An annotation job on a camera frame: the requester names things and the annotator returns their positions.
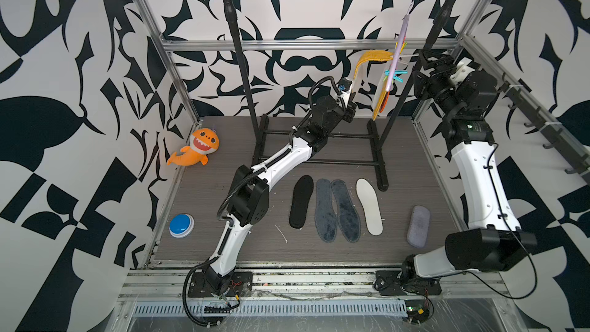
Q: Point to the orange fuzzy insole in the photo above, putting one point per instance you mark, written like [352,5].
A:
[371,55]
[380,98]

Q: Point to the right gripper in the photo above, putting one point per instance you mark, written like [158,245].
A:
[449,64]

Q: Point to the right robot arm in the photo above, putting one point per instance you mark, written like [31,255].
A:
[494,240]

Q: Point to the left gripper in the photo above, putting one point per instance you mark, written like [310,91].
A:
[347,110]

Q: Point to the grey fabric case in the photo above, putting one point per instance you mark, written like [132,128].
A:
[419,226]

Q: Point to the blue round button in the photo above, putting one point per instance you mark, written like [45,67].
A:
[181,225]

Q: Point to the black foam insole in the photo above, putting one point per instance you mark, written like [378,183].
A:
[302,192]

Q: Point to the white cable duct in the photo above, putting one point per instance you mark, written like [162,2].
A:
[315,308]

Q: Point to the dark grey felt insole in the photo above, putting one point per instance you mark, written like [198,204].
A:
[324,216]
[348,218]

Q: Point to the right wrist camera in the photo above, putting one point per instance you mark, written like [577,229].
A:
[463,69]

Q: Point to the orange shark plush toy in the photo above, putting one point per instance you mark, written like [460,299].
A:
[203,142]

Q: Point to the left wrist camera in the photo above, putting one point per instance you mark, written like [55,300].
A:
[345,90]

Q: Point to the black garment rack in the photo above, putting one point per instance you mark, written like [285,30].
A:
[377,140]

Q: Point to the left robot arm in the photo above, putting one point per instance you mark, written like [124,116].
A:
[248,198]

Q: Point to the lilac round clip hanger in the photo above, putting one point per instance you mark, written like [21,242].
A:
[393,73]

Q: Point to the orange-edged insole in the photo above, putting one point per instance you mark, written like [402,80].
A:
[370,204]

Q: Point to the wall hook rail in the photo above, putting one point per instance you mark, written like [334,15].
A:
[539,119]

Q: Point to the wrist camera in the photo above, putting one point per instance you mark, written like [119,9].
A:
[345,90]
[463,69]

